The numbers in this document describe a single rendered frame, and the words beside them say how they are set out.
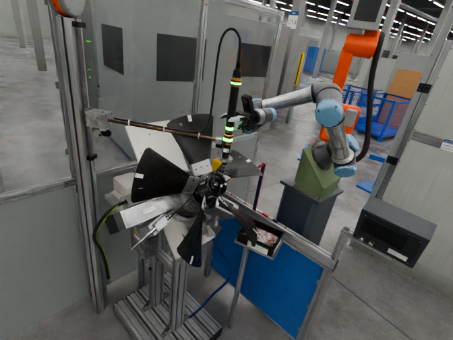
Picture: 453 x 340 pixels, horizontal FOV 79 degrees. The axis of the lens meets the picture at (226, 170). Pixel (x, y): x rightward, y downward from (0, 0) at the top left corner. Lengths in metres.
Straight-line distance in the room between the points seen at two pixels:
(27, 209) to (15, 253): 0.26
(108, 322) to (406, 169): 2.62
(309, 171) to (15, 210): 1.60
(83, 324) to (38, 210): 0.88
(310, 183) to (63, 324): 1.84
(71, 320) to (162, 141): 1.40
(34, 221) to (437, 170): 2.85
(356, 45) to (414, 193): 2.82
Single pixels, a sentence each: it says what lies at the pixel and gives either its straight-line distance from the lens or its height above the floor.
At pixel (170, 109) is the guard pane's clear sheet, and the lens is 1.91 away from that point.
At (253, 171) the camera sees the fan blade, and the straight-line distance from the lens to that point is 1.45.
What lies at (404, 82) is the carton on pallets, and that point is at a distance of 9.10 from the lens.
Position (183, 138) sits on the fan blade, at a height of 1.36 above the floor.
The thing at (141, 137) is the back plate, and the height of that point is 1.31.
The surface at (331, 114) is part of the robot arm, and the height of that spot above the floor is 1.57.
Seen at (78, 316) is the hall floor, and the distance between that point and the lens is 2.32.
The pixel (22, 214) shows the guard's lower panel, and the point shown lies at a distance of 1.76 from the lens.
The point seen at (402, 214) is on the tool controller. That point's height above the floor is 1.25.
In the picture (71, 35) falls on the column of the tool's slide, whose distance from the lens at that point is 1.39.
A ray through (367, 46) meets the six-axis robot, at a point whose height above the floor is 1.93.
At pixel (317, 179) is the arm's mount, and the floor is 1.13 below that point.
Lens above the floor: 1.83
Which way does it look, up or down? 26 degrees down
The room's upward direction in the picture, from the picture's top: 8 degrees clockwise
